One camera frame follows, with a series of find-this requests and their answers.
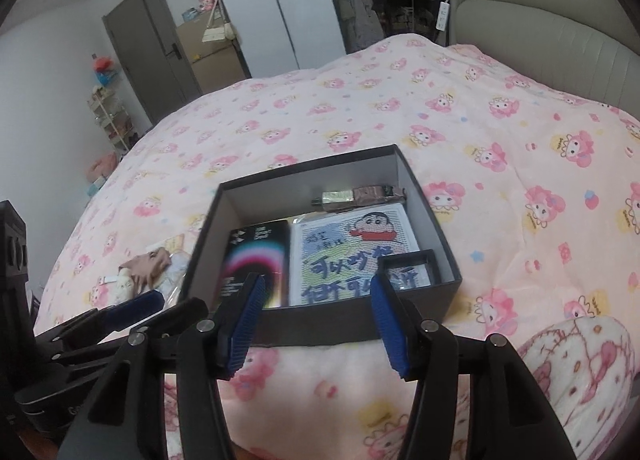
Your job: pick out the rainbow print flat packet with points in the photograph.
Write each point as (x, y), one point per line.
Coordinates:
(260, 250)

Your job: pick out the pink bag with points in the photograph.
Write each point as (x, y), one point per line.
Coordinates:
(102, 168)

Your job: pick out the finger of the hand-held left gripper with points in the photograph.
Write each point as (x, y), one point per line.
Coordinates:
(185, 312)
(135, 305)

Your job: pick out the grey padded headboard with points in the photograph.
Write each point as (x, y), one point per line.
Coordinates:
(525, 25)

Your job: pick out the cartoon bead painting sheet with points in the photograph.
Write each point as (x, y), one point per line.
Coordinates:
(340, 250)

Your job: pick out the photo card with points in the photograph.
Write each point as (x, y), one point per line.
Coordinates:
(150, 270)

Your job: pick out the brown patterned packet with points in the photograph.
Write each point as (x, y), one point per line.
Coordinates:
(375, 192)

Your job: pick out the pink cartoon print blanket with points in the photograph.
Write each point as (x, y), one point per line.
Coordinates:
(400, 100)

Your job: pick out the small black frame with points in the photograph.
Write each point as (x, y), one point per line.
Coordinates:
(407, 256)

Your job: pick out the white power strip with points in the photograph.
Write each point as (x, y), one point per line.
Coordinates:
(443, 14)

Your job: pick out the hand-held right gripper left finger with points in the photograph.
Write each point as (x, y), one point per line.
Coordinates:
(245, 325)

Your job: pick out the red plush toy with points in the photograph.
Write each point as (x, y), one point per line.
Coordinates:
(105, 68)

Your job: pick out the white shelf rack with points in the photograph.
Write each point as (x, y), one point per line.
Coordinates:
(112, 115)

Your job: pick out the pink cat print blanket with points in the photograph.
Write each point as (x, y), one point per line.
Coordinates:
(575, 365)

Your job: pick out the grey door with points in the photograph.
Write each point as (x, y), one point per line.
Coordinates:
(145, 40)

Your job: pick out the large cardboard carton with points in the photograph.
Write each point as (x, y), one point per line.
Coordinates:
(215, 60)

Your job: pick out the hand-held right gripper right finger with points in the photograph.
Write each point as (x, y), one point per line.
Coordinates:
(387, 330)

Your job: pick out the black cardboard box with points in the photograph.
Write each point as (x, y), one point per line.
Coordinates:
(320, 175)

